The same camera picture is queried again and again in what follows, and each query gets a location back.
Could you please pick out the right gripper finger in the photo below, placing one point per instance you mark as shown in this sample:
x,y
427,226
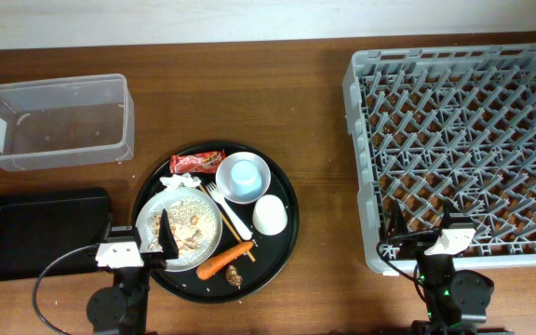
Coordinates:
x,y
452,214
397,225

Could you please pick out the rice and food scraps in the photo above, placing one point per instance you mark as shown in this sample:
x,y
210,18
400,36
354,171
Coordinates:
x,y
191,221

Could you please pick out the wooden chopstick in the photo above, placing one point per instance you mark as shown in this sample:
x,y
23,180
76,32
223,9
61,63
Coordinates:
x,y
229,226

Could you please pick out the white cup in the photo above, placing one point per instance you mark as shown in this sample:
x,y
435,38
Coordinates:
x,y
269,215

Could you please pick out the grey dishwasher rack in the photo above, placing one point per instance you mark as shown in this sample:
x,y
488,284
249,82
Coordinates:
x,y
446,122

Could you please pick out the clear plastic bin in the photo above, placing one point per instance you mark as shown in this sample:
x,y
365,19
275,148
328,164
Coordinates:
x,y
66,122

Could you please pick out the brown food scrap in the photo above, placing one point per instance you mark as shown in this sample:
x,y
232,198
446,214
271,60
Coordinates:
x,y
233,277

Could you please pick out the white plate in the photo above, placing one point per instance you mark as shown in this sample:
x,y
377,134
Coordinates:
x,y
165,198

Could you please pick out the round black serving tray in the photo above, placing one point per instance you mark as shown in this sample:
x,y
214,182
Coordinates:
x,y
270,252

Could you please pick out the white bowl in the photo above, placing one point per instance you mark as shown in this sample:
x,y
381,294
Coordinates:
x,y
222,177

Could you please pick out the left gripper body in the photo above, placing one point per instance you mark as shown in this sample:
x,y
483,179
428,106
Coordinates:
x,y
152,261

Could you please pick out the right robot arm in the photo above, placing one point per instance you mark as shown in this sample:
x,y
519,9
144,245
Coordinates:
x,y
456,301

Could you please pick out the light blue cup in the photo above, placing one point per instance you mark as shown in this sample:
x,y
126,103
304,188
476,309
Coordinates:
x,y
245,178

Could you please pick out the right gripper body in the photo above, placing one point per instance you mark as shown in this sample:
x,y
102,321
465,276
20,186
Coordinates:
x,y
424,245

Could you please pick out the red snack wrapper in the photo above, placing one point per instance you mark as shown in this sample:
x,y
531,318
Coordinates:
x,y
207,162

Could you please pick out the black rectangular tray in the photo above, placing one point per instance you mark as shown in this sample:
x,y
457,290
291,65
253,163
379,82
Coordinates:
x,y
36,229

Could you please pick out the white plastic fork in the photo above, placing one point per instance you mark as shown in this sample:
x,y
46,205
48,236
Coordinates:
x,y
238,224

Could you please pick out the white tissue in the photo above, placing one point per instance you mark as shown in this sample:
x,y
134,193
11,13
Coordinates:
x,y
177,181

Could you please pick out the orange carrot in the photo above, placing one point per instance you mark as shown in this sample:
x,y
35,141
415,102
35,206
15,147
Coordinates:
x,y
212,265

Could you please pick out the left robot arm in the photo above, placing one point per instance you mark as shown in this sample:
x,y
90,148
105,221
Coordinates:
x,y
122,307

